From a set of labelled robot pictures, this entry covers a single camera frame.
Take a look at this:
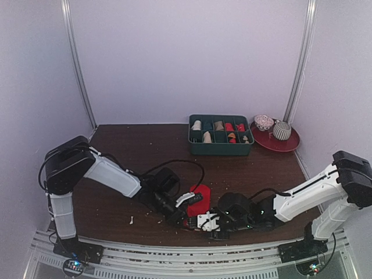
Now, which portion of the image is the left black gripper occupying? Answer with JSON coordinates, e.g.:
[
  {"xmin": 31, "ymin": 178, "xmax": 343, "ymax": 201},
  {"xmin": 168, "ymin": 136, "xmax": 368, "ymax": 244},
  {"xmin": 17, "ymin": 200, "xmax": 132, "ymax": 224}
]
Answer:
[{"xmin": 151, "ymin": 191, "xmax": 194, "ymax": 231}]

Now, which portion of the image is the red sock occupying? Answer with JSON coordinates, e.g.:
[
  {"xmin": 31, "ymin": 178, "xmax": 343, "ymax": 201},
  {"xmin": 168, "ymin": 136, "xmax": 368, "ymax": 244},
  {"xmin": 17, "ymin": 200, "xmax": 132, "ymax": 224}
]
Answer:
[
  {"xmin": 186, "ymin": 184, "xmax": 211, "ymax": 218},
  {"xmin": 225, "ymin": 123, "xmax": 235, "ymax": 131}
]

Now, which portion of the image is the black argyle sock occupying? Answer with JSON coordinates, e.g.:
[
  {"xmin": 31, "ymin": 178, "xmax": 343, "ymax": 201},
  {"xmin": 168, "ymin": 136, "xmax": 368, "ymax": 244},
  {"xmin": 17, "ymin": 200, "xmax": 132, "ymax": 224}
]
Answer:
[{"xmin": 227, "ymin": 133, "xmax": 237, "ymax": 144}]

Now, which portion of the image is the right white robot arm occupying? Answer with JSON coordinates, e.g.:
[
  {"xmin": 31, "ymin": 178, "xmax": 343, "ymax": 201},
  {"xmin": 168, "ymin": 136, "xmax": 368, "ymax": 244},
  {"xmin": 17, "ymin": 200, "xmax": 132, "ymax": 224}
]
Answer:
[{"xmin": 197, "ymin": 151, "xmax": 371, "ymax": 257}]

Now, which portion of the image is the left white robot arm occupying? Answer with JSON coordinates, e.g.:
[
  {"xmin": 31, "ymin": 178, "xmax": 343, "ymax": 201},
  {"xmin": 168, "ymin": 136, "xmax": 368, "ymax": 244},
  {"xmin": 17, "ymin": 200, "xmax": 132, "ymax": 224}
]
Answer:
[{"xmin": 37, "ymin": 136, "xmax": 202, "ymax": 258}]

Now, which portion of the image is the green divided organizer box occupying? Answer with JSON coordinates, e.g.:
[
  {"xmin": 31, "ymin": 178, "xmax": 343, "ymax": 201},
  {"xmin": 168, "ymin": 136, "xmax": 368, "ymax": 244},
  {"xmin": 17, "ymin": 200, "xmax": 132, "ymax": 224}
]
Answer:
[{"xmin": 188, "ymin": 114, "xmax": 255, "ymax": 156}]

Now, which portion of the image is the beige rolled sock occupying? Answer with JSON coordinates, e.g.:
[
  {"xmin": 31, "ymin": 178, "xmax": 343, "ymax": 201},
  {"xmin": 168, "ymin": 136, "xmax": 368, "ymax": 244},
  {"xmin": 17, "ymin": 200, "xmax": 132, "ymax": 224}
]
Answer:
[{"xmin": 191, "ymin": 120, "xmax": 202, "ymax": 131}]

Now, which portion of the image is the red rolled sock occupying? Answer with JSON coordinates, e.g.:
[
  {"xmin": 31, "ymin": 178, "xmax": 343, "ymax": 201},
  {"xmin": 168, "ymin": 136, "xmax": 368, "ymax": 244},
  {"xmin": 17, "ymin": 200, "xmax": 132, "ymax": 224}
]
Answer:
[{"xmin": 225, "ymin": 123, "xmax": 235, "ymax": 131}]

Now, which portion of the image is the red plate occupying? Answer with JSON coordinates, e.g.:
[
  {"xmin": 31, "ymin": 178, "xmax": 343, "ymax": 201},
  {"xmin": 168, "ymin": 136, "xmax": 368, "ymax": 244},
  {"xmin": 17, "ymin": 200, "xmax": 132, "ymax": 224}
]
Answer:
[{"xmin": 250, "ymin": 120, "xmax": 301, "ymax": 152}]

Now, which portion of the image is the red patterned bowl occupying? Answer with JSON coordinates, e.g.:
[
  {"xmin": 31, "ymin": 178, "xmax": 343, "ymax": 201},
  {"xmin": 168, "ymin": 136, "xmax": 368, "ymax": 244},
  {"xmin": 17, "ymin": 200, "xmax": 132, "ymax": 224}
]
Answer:
[{"xmin": 254, "ymin": 115, "xmax": 274, "ymax": 131}]

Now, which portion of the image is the striped ceramic cup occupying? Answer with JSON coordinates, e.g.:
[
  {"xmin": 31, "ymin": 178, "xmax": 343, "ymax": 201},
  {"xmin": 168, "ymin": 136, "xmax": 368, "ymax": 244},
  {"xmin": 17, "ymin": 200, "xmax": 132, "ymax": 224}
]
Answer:
[{"xmin": 273, "ymin": 121, "xmax": 292, "ymax": 141}]

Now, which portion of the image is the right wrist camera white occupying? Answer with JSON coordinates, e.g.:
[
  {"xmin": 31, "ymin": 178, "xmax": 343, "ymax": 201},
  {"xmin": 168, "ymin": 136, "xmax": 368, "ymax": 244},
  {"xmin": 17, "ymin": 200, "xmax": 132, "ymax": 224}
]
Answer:
[{"xmin": 196, "ymin": 211, "xmax": 220, "ymax": 232}]

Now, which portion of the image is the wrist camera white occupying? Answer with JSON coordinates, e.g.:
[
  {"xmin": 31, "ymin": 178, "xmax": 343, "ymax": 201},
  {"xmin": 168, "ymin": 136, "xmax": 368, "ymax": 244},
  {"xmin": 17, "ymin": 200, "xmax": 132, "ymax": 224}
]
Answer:
[
  {"xmin": 196, "ymin": 211, "xmax": 220, "ymax": 232},
  {"xmin": 175, "ymin": 192, "xmax": 195, "ymax": 208}
]

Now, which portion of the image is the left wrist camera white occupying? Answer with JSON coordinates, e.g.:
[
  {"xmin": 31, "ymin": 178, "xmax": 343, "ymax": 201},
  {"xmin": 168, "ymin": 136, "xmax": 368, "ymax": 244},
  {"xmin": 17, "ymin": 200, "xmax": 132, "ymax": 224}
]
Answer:
[{"xmin": 175, "ymin": 192, "xmax": 195, "ymax": 208}]

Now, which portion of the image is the aluminium front rail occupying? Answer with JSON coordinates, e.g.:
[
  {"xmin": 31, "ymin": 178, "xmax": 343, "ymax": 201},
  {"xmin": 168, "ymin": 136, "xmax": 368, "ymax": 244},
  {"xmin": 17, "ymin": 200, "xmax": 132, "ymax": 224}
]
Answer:
[{"xmin": 24, "ymin": 229, "xmax": 358, "ymax": 279}]

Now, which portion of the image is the black braided cable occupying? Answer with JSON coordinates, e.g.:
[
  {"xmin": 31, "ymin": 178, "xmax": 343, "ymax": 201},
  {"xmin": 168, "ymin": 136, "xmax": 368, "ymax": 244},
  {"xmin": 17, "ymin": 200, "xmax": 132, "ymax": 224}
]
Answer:
[{"xmin": 141, "ymin": 159, "xmax": 205, "ymax": 192}]

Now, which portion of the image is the right aluminium frame post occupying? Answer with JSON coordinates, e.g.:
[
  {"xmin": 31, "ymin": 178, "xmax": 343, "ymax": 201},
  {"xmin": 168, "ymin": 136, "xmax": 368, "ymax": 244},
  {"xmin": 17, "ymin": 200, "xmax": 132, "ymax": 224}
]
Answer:
[{"xmin": 283, "ymin": 0, "xmax": 317, "ymax": 123}]

